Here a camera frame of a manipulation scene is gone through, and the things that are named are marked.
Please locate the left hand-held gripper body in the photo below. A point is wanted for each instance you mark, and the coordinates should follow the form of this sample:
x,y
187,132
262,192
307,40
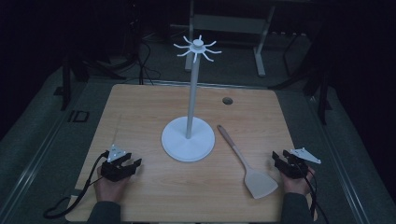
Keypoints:
x,y
114,171

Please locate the grey metal desk frame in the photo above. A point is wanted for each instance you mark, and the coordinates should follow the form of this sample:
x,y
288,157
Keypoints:
x,y
230,23

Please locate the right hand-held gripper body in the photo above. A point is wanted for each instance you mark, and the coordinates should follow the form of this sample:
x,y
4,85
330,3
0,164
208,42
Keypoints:
x,y
295,166

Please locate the black metal stand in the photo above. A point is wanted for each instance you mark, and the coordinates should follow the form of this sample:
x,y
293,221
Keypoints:
x,y
66,84
322,93

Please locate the white hook stand rack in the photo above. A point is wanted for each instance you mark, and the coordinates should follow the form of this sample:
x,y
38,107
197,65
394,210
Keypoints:
x,y
187,141

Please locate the person's right hand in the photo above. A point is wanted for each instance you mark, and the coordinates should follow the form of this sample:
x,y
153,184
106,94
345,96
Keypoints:
x,y
294,185

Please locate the person's left hand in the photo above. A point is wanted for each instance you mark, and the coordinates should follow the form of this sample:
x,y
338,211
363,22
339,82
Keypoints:
x,y
109,189

